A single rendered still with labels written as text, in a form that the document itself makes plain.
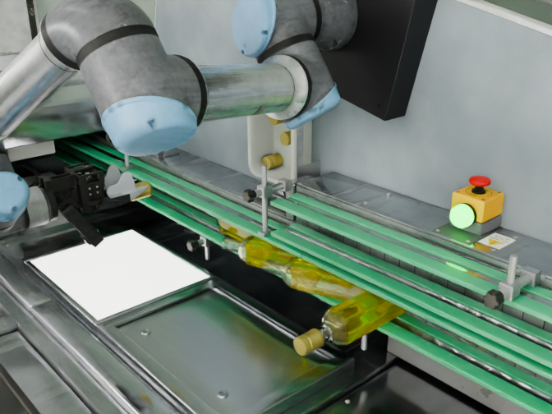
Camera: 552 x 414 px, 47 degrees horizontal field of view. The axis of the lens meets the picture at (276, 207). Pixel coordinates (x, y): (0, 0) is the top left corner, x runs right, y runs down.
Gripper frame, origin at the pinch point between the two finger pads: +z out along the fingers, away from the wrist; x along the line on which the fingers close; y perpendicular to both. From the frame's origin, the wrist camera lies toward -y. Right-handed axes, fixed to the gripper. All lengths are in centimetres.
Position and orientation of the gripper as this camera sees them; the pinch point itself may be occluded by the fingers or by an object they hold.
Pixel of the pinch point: (137, 188)
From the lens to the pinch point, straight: 139.5
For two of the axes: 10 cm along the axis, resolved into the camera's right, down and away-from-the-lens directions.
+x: -6.4, -3.1, 7.0
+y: 0.0, -9.1, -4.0
